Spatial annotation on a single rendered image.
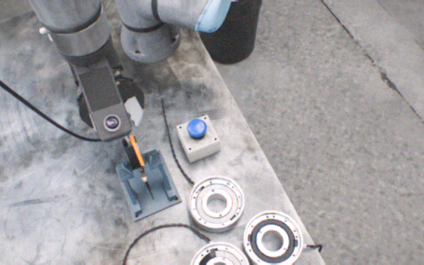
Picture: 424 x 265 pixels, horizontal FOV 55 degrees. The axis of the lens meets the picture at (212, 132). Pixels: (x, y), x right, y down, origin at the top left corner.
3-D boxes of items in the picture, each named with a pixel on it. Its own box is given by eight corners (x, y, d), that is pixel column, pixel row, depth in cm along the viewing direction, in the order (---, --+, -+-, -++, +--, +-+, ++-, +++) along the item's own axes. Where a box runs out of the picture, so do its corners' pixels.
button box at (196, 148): (221, 151, 86) (220, 139, 82) (190, 163, 85) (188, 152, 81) (206, 121, 90) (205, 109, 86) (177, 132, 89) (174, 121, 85)
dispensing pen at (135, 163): (148, 207, 77) (115, 131, 70) (144, 196, 81) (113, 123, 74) (159, 202, 77) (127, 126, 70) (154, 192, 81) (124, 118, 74)
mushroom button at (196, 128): (210, 142, 84) (209, 129, 80) (193, 149, 84) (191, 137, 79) (203, 127, 86) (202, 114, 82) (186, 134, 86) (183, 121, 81)
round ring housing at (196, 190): (255, 207, 79) (256, 199, 76) (218, 246, 76) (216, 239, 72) (216, 174, 83) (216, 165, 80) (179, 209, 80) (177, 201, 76)
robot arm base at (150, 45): (115, 30, 106) (105, 0, 98) (169, 12, 109) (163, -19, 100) (132, 71, 99) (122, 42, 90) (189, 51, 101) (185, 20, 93)
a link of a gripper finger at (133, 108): (143, 98, 73) (122, 68, 65) (154, 123, 70) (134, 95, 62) (127, 105, 73) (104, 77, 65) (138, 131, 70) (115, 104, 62)
